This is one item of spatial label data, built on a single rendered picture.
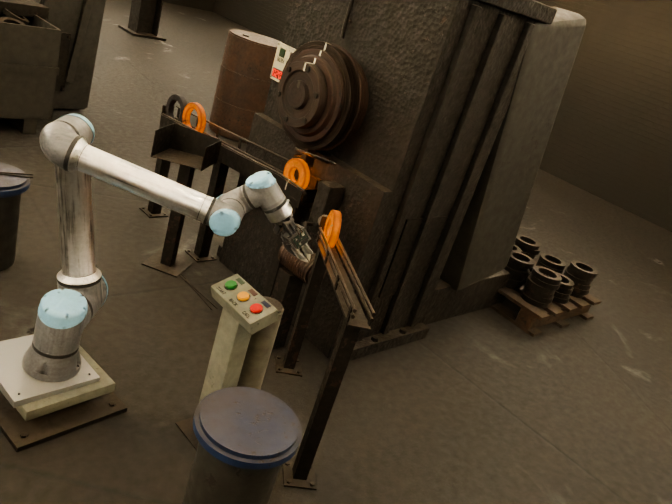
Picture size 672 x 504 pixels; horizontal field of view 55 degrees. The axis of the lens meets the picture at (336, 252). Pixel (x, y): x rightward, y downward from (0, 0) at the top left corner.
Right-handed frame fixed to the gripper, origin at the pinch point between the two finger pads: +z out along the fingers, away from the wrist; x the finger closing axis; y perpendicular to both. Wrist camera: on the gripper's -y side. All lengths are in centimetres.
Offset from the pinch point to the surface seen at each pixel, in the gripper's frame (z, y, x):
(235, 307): -8.2, 11.8, -31.6
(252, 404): 8, 37, -46
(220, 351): 5.9, 4.2, -43.8
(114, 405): 11, -21, -85
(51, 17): -102, -338, 12
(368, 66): -29, -49, 80
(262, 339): 14.4, 1.7, -29.7
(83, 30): -84, -347, 27
